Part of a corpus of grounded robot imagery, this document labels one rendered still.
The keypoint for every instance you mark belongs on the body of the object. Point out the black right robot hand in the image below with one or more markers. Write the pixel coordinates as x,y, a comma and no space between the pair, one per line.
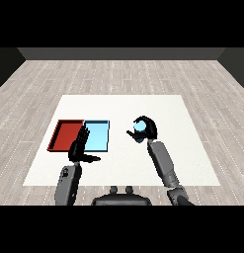
150,129

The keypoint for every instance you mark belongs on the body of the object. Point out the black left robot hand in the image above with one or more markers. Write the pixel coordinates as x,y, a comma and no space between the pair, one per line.
77,150

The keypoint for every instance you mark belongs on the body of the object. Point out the small blue can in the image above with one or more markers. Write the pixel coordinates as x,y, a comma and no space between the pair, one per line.
139,129

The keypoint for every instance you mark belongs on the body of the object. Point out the red shallow open box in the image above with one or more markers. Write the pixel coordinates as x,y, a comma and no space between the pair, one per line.
65,135

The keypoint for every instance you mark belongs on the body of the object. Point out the light blue shallow open box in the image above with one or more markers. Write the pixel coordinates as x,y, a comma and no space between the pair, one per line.
96,135

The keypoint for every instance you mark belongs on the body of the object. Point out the dark grey robot body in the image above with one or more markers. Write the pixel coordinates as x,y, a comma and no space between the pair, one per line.
121,198

